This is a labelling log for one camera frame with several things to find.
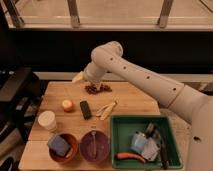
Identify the black eraser block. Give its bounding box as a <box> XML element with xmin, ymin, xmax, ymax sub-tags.
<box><xmin>80</xmin><ymin>101</ymin><xmax>92</xmax><ymax>120</ymax></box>

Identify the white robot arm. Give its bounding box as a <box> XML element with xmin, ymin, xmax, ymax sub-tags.
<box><xmin>73</xmin><ymin>41</ymin><xmax>213</xmax><ymax>171</ymax></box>

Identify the bunch of dark grapes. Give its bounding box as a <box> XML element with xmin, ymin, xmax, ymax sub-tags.
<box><xmin>85</xmin><ymin>84</ymin><xmax>112</xmax><ymax>95</ymax></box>

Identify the orange apple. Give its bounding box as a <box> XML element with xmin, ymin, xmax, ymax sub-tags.
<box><xmin>61</xmin><ymin>99</ymin><xmax>74</xmax><ymax>112</ymax></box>

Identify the banana peel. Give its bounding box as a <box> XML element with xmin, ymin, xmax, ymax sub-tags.
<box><xmin>96</xmin><ymin>100</ymin><xmax>117</xmax><ymax>120</ymax></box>

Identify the white lidded cup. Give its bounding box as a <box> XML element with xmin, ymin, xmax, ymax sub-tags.
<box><xmin>38</xmin><ymin>111</ymin><xmax>57</xmax><ymax>132</ymax></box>

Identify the metal fork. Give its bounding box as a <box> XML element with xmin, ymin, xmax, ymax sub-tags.
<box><xmin>91</xmin><ymin>130</ymin><xmax>97</xmax><ymax>158</ymax></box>

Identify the black equipment stand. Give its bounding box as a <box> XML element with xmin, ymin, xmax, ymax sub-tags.
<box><xmin>0</xmin><ymin>67</ymin><xmax>46</xmax><ymax>171</ymax></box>

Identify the green plastic tray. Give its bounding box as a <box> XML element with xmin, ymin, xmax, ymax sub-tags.
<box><xmin>110</xmin><ymin>115</ymin><xmax>183</xmax><ymax>170</ymax></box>

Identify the blue sponge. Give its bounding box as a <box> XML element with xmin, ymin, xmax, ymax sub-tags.
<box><xmin>47</xmin><ymin>134</ymin><xmax>71</xmax><ymax>157</ymax></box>

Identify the purple bowl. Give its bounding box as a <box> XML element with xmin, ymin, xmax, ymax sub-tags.
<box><xmin>79</xmin><ymin>131</ymin><xmax>110</xmax><ymax>163</ymax></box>

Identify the red-brown bowl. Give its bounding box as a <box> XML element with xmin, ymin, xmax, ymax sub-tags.
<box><xmin>48</xmin><ymin>133</ymin><xmax>78</xmax><ymax>164</ymax></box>

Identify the orange carrot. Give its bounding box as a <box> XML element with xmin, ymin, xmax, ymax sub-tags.
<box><xmin>115</xmin><ymin>152</ymin><xmax>146</xmax><ymax>163</ymax></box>

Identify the grey cloth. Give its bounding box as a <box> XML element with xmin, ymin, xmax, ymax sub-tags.
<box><xmin>141</xmin><ymin>138</ymin><xmax>159</xmax><ymax>161</ymax></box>

